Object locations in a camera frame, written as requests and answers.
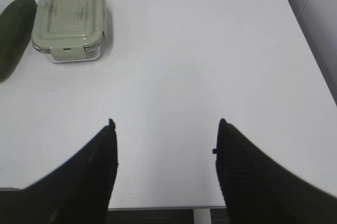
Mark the green lid glass food container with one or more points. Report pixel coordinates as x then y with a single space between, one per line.
70 30

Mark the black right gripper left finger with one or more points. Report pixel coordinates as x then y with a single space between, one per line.
79 191

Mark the green cucumber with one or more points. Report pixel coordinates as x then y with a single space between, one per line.
17 21

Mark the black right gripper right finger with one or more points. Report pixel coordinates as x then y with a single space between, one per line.
256 189

